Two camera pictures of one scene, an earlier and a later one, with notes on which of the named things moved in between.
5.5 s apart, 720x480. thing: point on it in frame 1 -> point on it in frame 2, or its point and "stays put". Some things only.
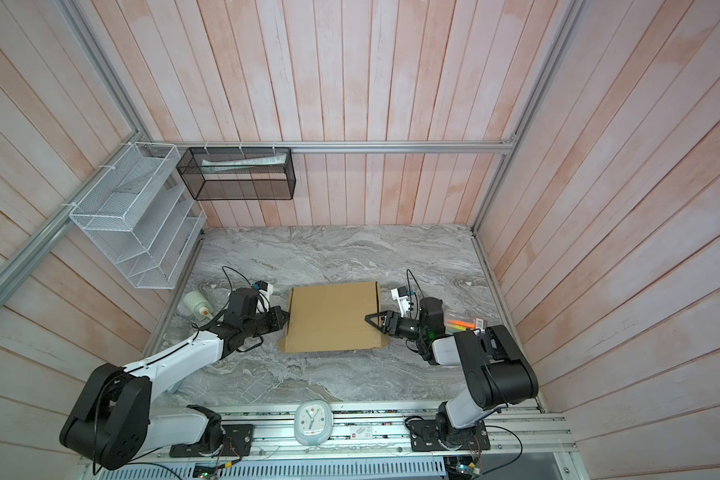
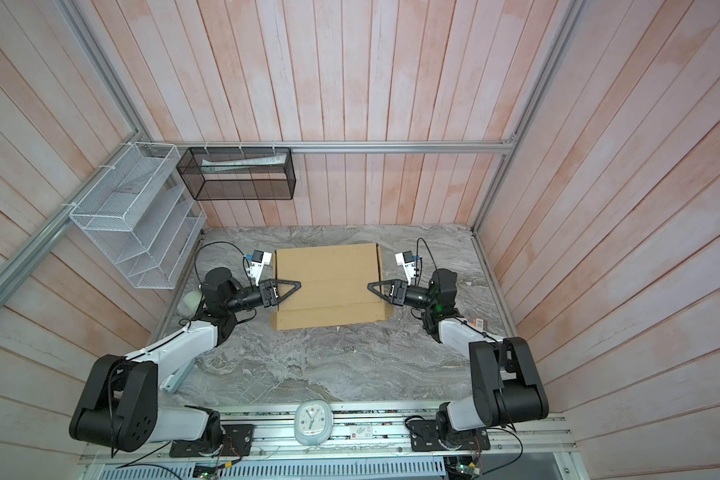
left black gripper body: [268, 322] -> [264, 292]
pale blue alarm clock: [313, 422] stays put
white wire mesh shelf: [141, 219] stays put
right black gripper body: [395, 332] -> [403, 288]
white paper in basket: [229, 165] stays put
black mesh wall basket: [239, 173] stays put
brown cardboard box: [333, 317] -> [333, 286]
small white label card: [361, 432] stays put
